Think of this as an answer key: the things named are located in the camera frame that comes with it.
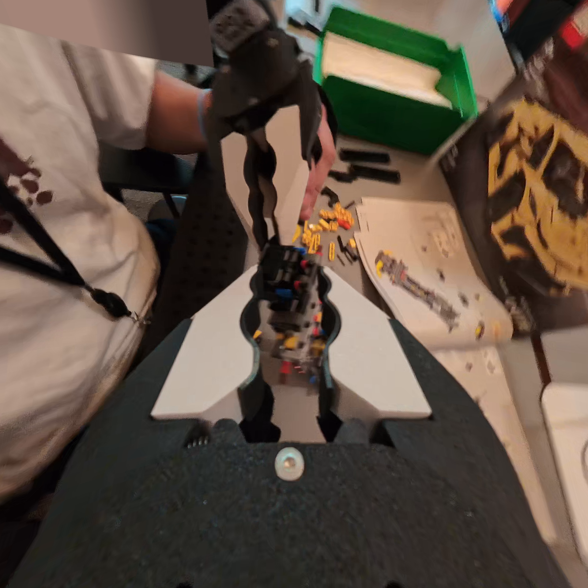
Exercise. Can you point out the dark lego set box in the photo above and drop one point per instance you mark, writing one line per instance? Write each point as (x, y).
(528, 206)

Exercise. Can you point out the long black lego beam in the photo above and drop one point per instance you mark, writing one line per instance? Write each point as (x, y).
(365, 156)
(367, 174)

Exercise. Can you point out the person's left forearm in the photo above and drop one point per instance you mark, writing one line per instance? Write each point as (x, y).
(174, 115)

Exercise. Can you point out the grey lego car chassis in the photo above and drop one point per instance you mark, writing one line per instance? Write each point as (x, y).
(289, 298)

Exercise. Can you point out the lego instruction booklet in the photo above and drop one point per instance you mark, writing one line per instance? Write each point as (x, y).
(422, 275)

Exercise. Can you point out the person's white shirt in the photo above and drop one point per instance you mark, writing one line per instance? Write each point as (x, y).
(69, 252)

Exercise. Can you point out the green plastic bin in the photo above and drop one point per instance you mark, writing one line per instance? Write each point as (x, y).
(390, 110)

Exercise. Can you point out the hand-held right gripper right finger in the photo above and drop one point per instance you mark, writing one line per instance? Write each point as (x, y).
(376, 367)

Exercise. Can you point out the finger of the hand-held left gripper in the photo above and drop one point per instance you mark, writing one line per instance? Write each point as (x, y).
(270, 188)
(253, 183)

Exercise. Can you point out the dark chair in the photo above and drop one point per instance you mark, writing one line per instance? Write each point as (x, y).
(138, 170)

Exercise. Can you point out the black angled lego piece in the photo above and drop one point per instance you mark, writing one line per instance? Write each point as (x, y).
(330, 195)

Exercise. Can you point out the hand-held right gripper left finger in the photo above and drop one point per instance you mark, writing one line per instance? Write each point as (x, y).
(206, 367)

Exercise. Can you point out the pile of yellow lego pieces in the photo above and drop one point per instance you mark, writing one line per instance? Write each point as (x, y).
(321, 229)

